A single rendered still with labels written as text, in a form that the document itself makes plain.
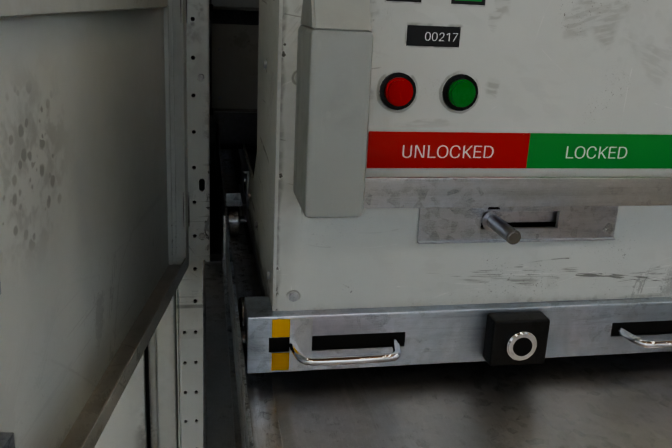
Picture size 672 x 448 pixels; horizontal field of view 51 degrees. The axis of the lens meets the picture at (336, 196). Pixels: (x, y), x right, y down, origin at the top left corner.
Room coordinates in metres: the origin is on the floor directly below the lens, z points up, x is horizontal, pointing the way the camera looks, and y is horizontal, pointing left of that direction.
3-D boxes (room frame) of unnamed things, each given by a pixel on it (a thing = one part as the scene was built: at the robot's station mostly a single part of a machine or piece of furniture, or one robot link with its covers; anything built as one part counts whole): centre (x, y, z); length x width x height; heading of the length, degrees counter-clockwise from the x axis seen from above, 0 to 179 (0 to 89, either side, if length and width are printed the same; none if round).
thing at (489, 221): (0.65, -0.16, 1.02); 0.06 x 0.02 x 0.04; 11
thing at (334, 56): (0.57, 0.01, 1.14); 0.08 x 0.05 x 0.17; 11
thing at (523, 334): (0.65, -0.19, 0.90); 0.06 x 0.03 x 0.05; 101
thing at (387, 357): (0.62, -0.02, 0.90); 0.11 x 0.05 x 0.01; 101
